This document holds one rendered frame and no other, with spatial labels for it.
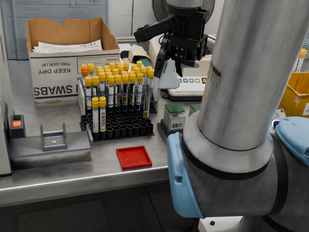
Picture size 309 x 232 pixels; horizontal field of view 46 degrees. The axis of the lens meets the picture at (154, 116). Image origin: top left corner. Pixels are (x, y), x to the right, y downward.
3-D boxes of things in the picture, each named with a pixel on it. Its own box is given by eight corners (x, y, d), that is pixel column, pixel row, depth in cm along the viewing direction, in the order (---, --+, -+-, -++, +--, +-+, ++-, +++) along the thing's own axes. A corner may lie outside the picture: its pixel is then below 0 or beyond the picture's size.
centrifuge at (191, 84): (157, 101, 107) (160, 63, 100) (145, 60, 132) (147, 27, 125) (235, 101, 110) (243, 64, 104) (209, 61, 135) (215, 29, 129)
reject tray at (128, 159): (122, 170, 80) (122, 167, 79) (116, 151, 85) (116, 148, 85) (152, 165, 82) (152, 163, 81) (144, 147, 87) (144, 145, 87)
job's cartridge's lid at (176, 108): (170, 115, 86) (170, 113, 86) (164, 105, 90) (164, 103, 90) (185, 114, 87) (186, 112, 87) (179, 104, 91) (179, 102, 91)
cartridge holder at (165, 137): (167, 147, 88) (168, 135, 86) (156, 127, 95) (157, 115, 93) (188, 145, 90) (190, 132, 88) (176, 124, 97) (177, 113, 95)
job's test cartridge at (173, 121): (168, 137, 89) (170, 115, 86) (162, 126, 93) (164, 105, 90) (183, 135, 91) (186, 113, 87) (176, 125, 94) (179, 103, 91)
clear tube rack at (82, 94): (83, 120, 96) (82, 96, 92) (78, 101, 104) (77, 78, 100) (157, 113, 101) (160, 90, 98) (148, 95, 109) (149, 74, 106)
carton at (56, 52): (32, 104, 101) (26, 52, 93) (30, 61, 124) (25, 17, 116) (121, 97, 108) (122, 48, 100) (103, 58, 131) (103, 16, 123)
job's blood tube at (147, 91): (143, 125, 95) (145, 91, 89) (142, 123, 96) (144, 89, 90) (148, 125, 95) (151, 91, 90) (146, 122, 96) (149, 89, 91)
